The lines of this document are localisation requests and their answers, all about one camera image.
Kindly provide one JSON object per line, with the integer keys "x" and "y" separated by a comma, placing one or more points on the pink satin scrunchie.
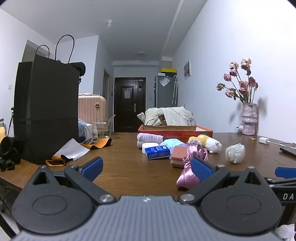
{"x": 188, "y": 176}

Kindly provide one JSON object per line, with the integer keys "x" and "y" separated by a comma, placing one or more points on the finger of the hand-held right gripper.
{"x": 285, "y": 172}

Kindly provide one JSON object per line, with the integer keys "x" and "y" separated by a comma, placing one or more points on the white folded umbrella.
{"x": 175, "y": 89}

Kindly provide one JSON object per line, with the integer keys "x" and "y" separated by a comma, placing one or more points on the red cardboard box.
{"x": 178, "y": 134}

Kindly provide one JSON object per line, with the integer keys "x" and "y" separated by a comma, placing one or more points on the purple towel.
{"x": 149, "y": 138}

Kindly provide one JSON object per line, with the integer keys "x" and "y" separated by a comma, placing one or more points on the clear glass cup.
{"x": 105, "y": 129}

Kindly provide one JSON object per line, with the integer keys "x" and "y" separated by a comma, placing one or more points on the cream jacket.
{"x": 178, "y": 115}

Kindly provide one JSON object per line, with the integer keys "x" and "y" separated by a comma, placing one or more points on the white plastic bag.
{"x": 288, "y": 233}

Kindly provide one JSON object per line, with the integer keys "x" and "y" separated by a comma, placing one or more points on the pink ribbed suitcase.
{"x": 91, "y": 109}

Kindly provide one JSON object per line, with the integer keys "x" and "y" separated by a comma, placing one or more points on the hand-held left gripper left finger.
{"x": 93, "y": 168}

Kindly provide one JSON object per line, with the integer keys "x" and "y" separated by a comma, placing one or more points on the white spray bottle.
{"x": 95, "y": 134}

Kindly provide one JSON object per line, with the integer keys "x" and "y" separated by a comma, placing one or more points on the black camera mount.
{"x": 9, "y": 153}

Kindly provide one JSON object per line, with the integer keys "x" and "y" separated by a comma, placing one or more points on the dark wooden door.
{"x": 120, "y": 111}

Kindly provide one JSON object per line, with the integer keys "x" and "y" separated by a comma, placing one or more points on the grey refrigerator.
{"x": 163, "y": 97}

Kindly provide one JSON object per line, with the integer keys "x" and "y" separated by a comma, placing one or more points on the ceiling sprinkler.
{"x": 110, "y": 23}

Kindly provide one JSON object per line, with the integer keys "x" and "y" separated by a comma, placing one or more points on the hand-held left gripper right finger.
{"x": 202, "y": 169}

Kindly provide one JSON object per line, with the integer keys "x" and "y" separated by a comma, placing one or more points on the dark phone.
{"x": 289, "y": 151}

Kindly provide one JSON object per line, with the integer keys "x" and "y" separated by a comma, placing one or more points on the black paper bag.
{"x": 46, "y": 111}

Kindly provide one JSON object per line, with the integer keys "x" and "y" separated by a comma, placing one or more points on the pale purple vase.
{"x": 249, "y": 118}

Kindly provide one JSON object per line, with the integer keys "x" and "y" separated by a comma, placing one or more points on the dried pink flowers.
{"x": 243, "y": 84}

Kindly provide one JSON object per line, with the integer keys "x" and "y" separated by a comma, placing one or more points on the clear bag on refrigerator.
{"x": 165, "y": 81}

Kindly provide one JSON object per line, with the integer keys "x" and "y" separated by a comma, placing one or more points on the blue white mask pack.
{"x": 84, "y": 131}

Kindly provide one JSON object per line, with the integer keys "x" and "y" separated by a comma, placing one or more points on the small white device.
{"x": 238, "y": 129}

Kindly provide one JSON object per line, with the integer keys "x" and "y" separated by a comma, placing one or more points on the white paper sheet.
{"x": 72, "y": 150}

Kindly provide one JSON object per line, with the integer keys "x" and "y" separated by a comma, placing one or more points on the clear plastic bag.
{"x": 235, "y": 153}

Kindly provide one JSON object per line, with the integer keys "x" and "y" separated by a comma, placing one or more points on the brown chair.
{"x": 162, "y": 120}

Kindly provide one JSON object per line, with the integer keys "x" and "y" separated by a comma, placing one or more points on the yellow white plush toy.
{"x": 211, "y": 144}

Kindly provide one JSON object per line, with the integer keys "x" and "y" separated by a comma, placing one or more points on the white wall panel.
{"x": 187, "y": 69}

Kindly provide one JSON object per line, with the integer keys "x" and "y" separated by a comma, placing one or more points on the yellow box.
{"x": 168, "y": 70}

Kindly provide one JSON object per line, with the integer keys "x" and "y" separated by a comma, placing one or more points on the pink soap block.
{"x": 179, "y": 156}

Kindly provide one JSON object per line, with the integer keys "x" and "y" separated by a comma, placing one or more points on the black tripod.
{"x": 11, "y": 120}

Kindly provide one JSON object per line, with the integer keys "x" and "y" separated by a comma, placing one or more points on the white round sponge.
{"x": 148, "y": 147}

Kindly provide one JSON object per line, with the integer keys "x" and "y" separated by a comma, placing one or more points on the white charger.
{"x": 263, "y": 140}

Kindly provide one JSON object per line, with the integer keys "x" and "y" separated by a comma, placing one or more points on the white door notice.
{"x": 126, "y": 94}

